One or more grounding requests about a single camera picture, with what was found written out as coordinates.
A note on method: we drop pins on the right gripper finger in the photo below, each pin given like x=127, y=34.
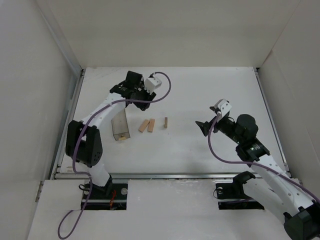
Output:
x=214, y=109
x=204, y=127

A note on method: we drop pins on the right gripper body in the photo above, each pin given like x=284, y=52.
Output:
x=212, y=124

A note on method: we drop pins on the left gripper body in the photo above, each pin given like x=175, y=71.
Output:
x=142, y=99

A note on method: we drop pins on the wooden block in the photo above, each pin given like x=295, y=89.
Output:
x=151, y=125
x=166, y=122
x=144, y=125

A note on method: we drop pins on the clear plastic box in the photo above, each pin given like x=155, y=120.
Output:
x=120, y=128

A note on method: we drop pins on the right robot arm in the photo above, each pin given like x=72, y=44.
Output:
x=297, y=208

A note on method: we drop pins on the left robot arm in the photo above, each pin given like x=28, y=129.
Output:
x=84, y=142

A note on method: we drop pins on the white foam front board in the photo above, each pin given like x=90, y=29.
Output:
x=156, y=210

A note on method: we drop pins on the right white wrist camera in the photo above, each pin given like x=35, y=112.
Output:
x=223, y=106

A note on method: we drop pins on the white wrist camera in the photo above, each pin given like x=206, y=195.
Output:
x=152, y=83
x=223, y=106

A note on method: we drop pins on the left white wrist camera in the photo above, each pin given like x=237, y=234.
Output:
x=152, y=83

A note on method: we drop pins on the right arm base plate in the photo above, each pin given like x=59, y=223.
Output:
x=231, y=198

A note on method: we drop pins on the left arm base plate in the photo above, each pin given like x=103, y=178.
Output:
x=113, y=200

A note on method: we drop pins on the front aluminium rail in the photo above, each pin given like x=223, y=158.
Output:
x=141, y=176

